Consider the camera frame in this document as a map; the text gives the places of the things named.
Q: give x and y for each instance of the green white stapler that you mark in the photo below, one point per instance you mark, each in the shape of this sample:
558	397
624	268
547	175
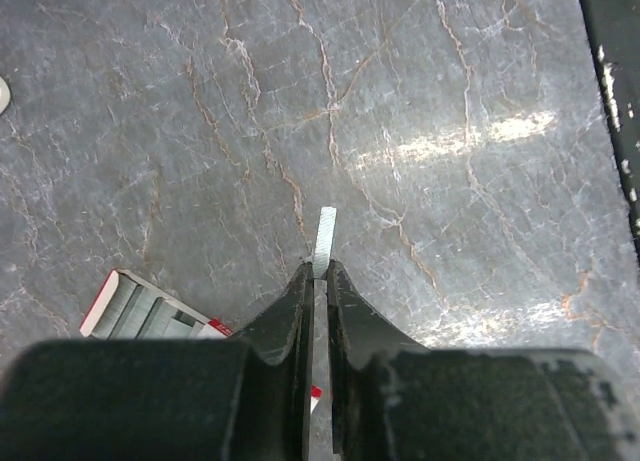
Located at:
5	95

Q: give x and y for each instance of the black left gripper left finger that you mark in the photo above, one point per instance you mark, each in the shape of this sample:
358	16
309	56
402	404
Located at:
245	397

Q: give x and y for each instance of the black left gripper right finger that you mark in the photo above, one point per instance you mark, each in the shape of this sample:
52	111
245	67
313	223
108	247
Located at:
395	399

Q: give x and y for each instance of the silver staple strip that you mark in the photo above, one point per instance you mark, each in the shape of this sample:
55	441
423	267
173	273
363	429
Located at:
324	241

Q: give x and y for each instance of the red white staple box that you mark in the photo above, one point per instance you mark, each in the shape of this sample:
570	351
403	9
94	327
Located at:
130	307

